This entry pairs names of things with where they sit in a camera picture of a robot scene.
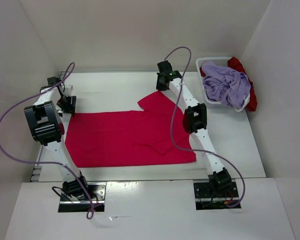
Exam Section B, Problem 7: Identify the pink t shirt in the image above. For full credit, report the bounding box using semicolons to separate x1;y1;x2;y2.
65;91;196;168

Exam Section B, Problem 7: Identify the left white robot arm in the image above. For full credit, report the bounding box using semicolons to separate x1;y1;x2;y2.
24;76;90;201

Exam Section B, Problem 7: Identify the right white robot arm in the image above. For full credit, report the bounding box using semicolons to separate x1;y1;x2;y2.
156;60;232;198

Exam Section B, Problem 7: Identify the lavender t shirt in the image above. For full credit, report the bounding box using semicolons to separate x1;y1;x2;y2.
201;61;251;111

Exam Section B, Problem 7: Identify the white plastic laundry basket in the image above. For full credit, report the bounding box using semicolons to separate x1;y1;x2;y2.
195;56;231;109

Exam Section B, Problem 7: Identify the dark red t shirt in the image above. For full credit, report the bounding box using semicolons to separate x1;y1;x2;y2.
200;56;258;112

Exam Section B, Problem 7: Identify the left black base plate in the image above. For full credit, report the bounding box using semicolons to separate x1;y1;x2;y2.
51;182;107;213

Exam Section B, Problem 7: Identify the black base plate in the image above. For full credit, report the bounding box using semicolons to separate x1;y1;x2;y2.
193;181;240;211
51;182;107;213

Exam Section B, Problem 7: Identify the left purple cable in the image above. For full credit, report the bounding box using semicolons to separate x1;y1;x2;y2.
0;62;97;220

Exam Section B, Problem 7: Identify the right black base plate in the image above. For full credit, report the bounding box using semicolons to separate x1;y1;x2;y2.
193;181;240;211

